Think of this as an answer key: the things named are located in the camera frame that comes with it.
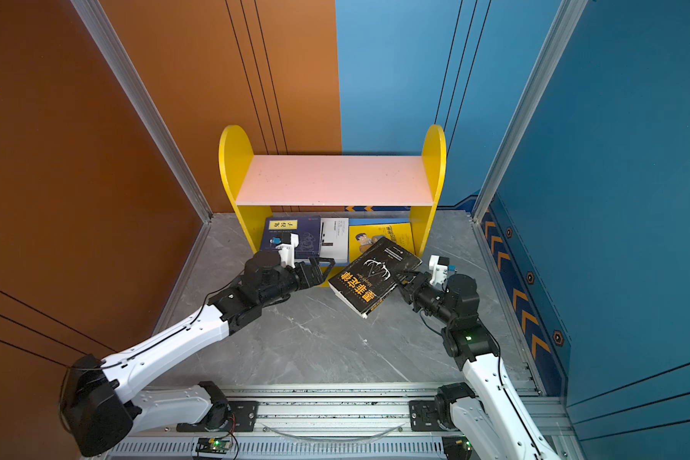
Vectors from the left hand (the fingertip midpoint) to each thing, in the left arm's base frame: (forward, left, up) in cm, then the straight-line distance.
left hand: (328, 263), depth 74 cm
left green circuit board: (-37, +28, -27) cm, 54 cm away
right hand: (-4, -15, +2) cm, 16 cm away
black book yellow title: (-3, -11, -1) cm, 12 cm away
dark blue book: (+18, +8, -6) cm, 21 cm away
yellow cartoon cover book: (+17, -9, -9) cm, 22 cm away
